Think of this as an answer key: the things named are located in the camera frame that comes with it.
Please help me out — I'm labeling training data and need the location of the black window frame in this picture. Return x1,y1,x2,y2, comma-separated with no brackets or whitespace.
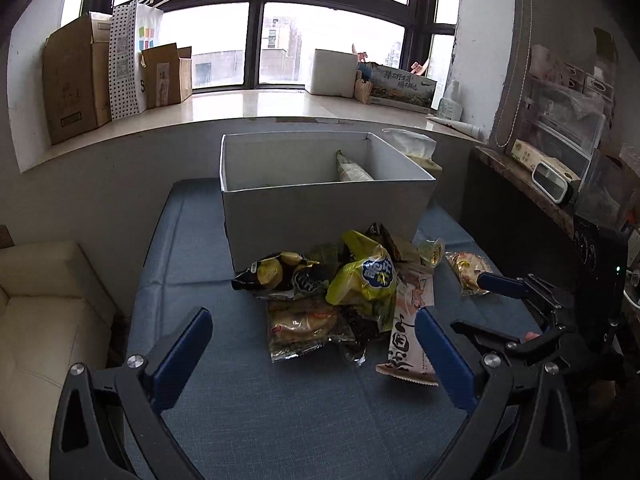
59,0,467,95

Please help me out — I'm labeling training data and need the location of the grey hanging bag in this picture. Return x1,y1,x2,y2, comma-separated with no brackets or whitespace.
489,0,534,150

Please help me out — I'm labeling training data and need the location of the large cardboard box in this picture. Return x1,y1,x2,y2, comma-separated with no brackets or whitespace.
42,12,114,146

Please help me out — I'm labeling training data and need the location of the polka dot paper bag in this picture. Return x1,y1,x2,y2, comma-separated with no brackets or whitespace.
108,0,177,121

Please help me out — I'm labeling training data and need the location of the yellow-green snack bag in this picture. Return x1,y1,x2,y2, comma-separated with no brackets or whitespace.
326,230,399,332

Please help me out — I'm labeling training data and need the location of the cream sofa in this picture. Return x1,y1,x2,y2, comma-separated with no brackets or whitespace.
0,240,126,463

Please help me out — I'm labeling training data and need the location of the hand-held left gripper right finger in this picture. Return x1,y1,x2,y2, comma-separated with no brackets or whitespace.
415,307,581,480

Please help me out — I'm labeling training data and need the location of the white foam box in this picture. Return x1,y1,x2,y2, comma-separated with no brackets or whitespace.
304,48,362,97

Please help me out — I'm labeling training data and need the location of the orange print bread packet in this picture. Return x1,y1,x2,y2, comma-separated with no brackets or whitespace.
445,251,495,296

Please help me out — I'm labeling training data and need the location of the jelly cup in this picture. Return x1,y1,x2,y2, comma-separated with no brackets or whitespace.
417,237,446,267

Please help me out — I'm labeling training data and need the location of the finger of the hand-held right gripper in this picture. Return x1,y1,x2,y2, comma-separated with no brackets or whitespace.
450,320,577,362
476,271,576,332

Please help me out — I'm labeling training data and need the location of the cream wrapped tissue pack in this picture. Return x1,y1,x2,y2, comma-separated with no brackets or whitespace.
510,138,552,169

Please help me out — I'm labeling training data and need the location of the small cardboard box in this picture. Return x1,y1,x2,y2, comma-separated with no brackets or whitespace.
140,42,194,110

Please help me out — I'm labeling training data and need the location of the dark snack packet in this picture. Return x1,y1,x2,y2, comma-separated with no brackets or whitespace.
339,309,387,367

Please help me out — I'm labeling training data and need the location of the white printed snack packet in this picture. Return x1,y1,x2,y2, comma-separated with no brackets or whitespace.
334,149,374,184

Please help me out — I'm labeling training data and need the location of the landscape printed carton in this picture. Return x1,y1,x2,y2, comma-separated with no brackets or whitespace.
367,62,439,111

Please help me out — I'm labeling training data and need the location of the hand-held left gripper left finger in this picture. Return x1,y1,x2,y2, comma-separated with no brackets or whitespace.
49,307,214,480

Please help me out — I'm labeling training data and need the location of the pink and white snack packet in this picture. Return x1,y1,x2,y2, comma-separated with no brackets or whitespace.
375,264,440,387

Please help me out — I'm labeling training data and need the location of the white desk clock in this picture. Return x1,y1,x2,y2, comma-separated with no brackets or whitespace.
530,157,582,206

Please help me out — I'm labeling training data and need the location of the wooden side shelf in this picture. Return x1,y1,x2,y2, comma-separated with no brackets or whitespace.
472,145,577,237

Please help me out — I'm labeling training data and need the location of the wooden toy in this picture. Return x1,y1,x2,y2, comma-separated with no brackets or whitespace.
354,71,374,104

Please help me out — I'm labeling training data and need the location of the stone windowsill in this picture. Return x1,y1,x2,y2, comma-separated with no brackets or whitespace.
49,86,481,161

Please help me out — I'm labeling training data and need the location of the white cardboard box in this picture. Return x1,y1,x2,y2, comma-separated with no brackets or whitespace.
219,132,439,274

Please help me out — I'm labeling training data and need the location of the white plastic bottle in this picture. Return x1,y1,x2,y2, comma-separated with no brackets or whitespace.
437,80,464,122

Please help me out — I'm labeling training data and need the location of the clear plastic container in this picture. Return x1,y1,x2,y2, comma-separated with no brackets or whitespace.
575,149,637,233

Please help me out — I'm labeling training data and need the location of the black and yellow chip bag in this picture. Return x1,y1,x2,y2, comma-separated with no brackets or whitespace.
231,252,327,302

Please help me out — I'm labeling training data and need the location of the clear storage box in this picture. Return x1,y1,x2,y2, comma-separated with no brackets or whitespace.
520,44,617,163

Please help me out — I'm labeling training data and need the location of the white tube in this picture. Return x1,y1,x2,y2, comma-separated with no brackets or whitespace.
426,114,485,141

